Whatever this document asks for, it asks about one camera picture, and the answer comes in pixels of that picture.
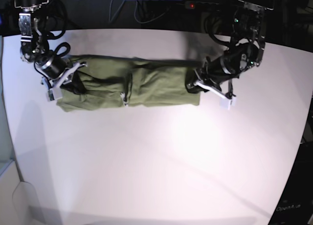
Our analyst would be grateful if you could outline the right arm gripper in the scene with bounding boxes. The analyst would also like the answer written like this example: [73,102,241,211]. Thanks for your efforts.
[34,55,87,101]

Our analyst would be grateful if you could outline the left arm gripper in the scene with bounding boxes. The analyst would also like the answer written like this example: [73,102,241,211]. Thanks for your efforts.
[185,53,237,110]

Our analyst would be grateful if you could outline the green T-shirt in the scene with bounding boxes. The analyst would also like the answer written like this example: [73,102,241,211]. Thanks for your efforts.
[56,55,200,112]

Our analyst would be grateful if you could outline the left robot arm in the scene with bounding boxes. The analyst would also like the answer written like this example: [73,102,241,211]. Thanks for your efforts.
[185,0,275,109]

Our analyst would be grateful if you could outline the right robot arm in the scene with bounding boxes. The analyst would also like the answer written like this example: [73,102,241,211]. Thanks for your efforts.
[14,0,87,101]

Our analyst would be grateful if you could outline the white panel at left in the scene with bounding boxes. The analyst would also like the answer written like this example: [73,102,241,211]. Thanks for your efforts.
[0,160,40,225]

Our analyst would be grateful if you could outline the black OpenArm case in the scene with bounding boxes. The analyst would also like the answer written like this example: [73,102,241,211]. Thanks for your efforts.
[269,142,313,225]

